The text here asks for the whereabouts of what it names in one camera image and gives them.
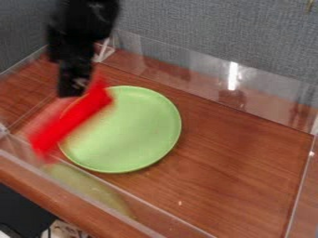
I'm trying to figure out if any red rectangular block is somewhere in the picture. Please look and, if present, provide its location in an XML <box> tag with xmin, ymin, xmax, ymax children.
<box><xmin>28</xmin><ymin>76</ymin><xmax>114</xmax><ymax>161</ymax></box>

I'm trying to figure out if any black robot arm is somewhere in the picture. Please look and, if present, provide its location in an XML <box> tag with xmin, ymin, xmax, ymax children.
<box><xmin>46</xmin><ymin>0</ymin><xmax>121</xmax><ymax>98</ymax></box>

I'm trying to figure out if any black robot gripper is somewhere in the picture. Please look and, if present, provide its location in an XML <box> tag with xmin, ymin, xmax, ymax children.
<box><xmin>46</xmin><ymin>21</ymin><xmax>99</xmax><ymax>98</ymax></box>

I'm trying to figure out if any clear acrylic enclosure wall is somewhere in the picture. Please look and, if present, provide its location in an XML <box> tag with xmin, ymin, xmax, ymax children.
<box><xmin>0</xmin><ymin>31</ymin><xmax>318</xmax><ymax>238</ymax></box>

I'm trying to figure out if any green round plate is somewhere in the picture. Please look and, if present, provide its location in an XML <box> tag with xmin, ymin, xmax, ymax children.
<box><xmin>60</xmin><ymin>86</ymin><xmax>182</xmax><ymax>174</ymax></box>

